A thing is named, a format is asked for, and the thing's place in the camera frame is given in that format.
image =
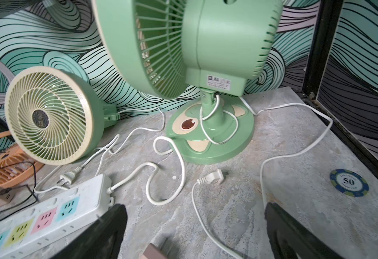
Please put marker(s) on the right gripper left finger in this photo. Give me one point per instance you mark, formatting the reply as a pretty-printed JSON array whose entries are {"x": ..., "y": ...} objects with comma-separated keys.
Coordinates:
[{"x": 102, "y": 240}]

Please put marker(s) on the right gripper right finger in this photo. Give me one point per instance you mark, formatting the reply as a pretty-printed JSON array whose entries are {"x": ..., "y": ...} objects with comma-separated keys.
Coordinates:
[{"x": 289, "y": 239}]

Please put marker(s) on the pink USB adapter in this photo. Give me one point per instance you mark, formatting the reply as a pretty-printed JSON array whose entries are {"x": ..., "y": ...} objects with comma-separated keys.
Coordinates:
[{"x": 152, "y": 252}]

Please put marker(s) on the cream round desk fan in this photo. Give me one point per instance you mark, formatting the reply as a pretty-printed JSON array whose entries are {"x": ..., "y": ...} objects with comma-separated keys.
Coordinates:
[{"x": 55, "y": 116}]

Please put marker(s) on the green desk fan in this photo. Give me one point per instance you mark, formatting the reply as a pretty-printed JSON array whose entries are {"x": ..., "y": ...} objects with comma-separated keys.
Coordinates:
[{"x": 162, "y": 47}]

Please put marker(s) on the blue poker chip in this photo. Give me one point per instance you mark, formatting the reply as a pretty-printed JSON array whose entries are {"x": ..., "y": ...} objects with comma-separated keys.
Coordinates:
[{"x": 349, "y": 183}]

